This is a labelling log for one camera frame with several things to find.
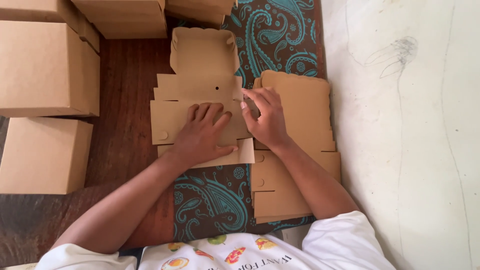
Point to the assembled kraft cardboard box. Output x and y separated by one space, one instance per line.
127 18
37 153
202 9
41 71
48 9

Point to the person's right hand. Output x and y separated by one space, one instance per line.
268 120

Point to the white printed t-shirt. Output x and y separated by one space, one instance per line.
337 243

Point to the stack of flat kraft blanks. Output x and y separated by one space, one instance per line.
307 105

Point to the brown teal paisley cloth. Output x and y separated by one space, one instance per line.
270 37

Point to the person's left hand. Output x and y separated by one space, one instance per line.
200 138

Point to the half-folded kraft cardboard box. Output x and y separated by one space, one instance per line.
202 56

